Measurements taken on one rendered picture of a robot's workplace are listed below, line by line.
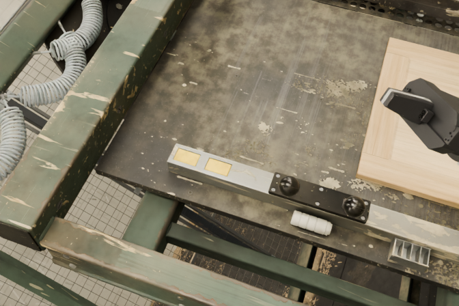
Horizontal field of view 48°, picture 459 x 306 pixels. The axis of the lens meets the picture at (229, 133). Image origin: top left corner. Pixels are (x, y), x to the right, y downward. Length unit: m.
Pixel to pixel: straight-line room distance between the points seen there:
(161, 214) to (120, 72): 0.33
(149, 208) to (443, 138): 0.66
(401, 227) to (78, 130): 0.67
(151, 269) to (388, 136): 0.59
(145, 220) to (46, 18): 0.86
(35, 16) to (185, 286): 1.07
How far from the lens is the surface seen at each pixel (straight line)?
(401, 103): 0.65
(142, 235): 1.08
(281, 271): 1.07
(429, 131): 0.66
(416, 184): 1.15
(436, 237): 1.08
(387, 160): 1.16
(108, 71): 1.16
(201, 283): 0.95
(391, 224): 1.06
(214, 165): 1.06
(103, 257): 0.99
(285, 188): 0.92
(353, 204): 0.92
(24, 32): 1.70
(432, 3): 1.51
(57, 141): 1.07
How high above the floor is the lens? 1.94
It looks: 17 degrees down
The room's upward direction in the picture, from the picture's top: 55 degrees counter-clockwise
